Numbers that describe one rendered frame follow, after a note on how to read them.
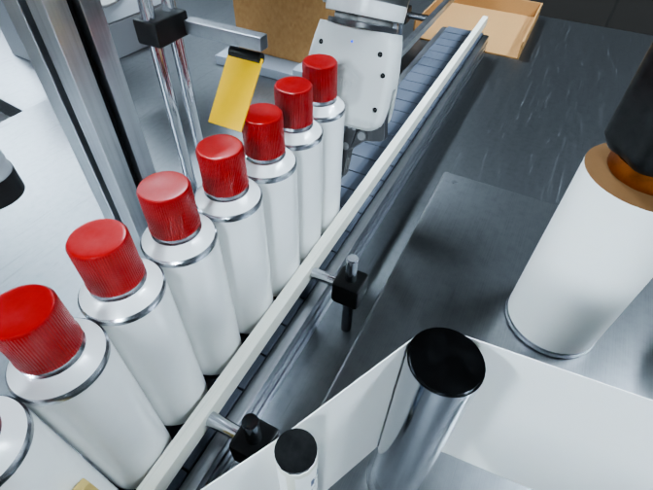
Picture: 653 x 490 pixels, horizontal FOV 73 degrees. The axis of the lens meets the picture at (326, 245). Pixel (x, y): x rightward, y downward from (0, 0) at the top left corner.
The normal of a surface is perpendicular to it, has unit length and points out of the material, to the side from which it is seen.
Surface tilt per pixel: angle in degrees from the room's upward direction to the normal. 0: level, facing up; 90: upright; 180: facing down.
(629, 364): 0
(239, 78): 48
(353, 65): 69
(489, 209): 0
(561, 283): 90
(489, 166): 0
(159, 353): 90
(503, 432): 90
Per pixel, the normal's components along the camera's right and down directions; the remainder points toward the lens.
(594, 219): -0.87, 0.34
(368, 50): -0.32, 0.32
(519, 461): -0.39, 0.66
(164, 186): -0.03, -0.69
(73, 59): 0.89, 0.34
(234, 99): -0.33, 0.01
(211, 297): 0.66, 0.55
